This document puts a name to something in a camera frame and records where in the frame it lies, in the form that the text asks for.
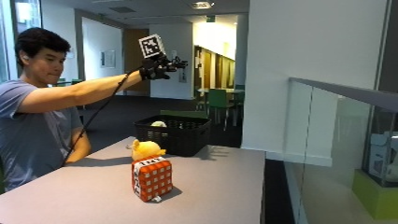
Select orange white checkered box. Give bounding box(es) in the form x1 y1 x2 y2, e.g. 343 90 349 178
131 155 175 203

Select wooden door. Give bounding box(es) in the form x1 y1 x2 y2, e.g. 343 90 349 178
123 28 152 97

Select ceiling vent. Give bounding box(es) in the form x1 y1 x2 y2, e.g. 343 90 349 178
108 6 138 14

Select yellow soft toy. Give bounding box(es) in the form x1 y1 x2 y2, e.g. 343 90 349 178
131 139 168 161

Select the person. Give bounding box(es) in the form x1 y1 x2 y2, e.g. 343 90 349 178
0 27 144 195

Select white marker cube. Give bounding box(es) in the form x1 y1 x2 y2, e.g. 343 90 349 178
139 33 167 60

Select green bench back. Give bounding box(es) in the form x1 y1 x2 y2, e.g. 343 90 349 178
160 109 209 119

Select green chair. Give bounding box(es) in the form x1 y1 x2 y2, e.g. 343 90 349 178
233 84 247 119
207 88 237 132

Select glass railing with grey handrail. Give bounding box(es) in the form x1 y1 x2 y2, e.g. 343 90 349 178
283 77 398 224

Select wooden wall lockers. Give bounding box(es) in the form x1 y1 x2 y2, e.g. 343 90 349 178
193 45 237 90

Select black plastic basket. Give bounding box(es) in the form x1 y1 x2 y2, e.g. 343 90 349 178
134 114 212 158

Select lime green block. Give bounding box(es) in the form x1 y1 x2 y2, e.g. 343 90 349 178
351 169 398 221

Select pale background table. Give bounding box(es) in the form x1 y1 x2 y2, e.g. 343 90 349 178
197 87 247 94

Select white cabinet behind glass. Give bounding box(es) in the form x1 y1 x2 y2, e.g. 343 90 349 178
368 131 398 188

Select framed wall picture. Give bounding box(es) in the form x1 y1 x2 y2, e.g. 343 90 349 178
100 49 118 69

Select black glove cable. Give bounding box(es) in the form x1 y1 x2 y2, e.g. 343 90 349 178
62 73 132 168

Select ceiling light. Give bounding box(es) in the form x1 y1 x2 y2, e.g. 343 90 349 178
191 1 216 10

